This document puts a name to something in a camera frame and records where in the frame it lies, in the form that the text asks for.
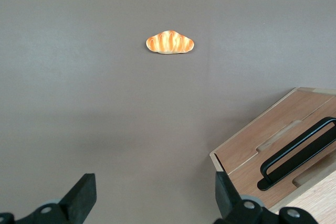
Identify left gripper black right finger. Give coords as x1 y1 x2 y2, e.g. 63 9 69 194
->
215 170 319 224

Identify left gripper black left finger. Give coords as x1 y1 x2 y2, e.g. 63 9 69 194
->
0 173 97 224

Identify black metal drawer handle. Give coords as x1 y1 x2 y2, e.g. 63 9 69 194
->
257 116 336 191

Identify wooden drawer with handle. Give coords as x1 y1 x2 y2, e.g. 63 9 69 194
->
227 95 336 211

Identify wooden drawer with notch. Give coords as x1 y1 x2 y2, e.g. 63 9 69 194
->
209 87 336 175

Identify wooden drawer cabinet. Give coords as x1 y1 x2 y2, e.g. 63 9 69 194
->
209 87 336 224

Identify orange toy croissant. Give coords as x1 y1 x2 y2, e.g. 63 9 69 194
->
145 30 195 55

